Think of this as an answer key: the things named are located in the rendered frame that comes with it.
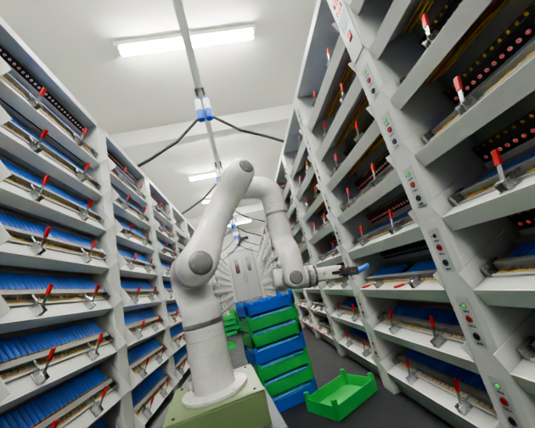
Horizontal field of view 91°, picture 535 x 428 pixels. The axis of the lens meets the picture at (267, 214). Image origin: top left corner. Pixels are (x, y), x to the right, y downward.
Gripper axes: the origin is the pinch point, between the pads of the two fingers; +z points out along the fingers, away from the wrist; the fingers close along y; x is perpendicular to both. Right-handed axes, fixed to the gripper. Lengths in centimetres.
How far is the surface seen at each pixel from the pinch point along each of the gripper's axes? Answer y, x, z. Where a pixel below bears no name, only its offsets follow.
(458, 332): -18.5, 22.7, 22.7
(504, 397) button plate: -35, 34, 18
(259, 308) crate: 49, 13, -37
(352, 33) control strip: -36, -78, 3
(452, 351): -20.2, 27.3, 17.8
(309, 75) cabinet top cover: 14, -109, 4
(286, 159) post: 101, -102, 2
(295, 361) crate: 53, 42, -20
